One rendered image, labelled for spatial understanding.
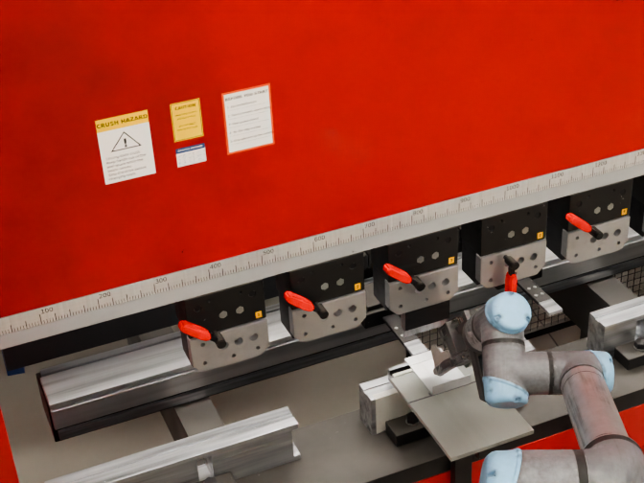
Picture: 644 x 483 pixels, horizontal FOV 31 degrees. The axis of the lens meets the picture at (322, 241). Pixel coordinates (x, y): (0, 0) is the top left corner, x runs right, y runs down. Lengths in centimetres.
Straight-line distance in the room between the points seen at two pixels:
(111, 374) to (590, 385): 106
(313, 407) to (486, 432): 167
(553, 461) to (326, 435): 88
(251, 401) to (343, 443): 152
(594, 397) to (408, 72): 63
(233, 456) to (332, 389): 164
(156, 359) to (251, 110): 78
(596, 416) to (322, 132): 66
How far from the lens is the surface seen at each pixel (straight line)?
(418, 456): 242
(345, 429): 249
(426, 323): 238
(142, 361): 255
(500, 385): 202
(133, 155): 192
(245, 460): 237
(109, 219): 196
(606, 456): 171
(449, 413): 233
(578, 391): 194
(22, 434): 399
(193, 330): 207
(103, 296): 203
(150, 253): 202
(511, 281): 234
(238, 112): 195
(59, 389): 252
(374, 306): 256
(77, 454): 386
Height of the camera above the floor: 252
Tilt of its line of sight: 32 degrees down
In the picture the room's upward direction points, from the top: 3 degrees counter-clockwise
